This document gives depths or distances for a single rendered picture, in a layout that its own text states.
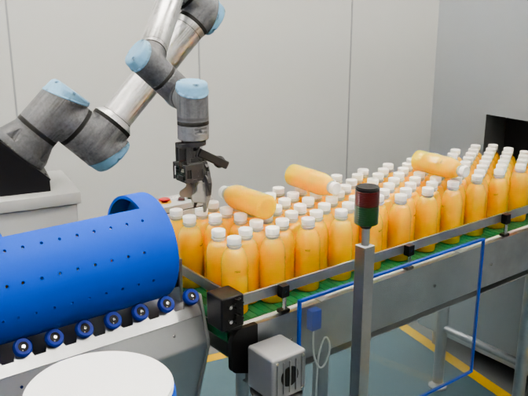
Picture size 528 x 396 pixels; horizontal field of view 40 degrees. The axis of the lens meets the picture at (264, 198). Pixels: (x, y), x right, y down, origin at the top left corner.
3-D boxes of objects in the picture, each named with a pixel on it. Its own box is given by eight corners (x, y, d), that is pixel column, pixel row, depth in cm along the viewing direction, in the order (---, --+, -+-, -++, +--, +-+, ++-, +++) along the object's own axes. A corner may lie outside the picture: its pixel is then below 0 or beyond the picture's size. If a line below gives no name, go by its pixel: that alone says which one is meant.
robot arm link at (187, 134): (197, 119, 212) (216, 125, 205) (198, 136, 213) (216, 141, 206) (170, 123, 207) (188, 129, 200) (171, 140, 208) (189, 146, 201)
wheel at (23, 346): (13, 337, 166) (15, 335, 165) (33, 340, 168) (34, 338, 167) (9, 357, 164) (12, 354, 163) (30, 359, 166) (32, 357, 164)
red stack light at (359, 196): (349, 203, 187) (350, 188, 186) (366, 199, 191) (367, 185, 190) (366, 210, 182) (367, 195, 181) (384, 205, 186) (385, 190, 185)
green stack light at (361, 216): (348, 221, 189) (349, 203, 187) (365, 217, 192) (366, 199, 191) (365, 229, 184) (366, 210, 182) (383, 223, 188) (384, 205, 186)
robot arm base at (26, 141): (-8, 127, 244) (12, 104, 244) (38, 161, 253) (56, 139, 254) (-2, 139, 228) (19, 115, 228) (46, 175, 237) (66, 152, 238)
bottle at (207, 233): (206, 287, 212) (204, 226, 206) (203, 277, 218) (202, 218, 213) (229, 285, 213) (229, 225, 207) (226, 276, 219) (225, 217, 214)
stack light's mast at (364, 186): (347, 243, 191) (350, 185, 186) (364, 239, 194) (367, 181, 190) (364, 251, 186) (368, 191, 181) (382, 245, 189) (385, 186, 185)
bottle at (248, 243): (259, 302, 201) (259, 240, 196) (234, 303, 200) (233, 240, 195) (257, 292, 208) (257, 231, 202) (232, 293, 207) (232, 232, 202)
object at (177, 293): (157, 291, 203) (155, 250, 200) (165, 289, 205) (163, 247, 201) (175, 303, 196) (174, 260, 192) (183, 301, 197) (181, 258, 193)
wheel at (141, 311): (130, 302, 184) (133, 300, 182) (148, 306, 186) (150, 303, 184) (129, 320, 182) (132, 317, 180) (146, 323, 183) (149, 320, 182)
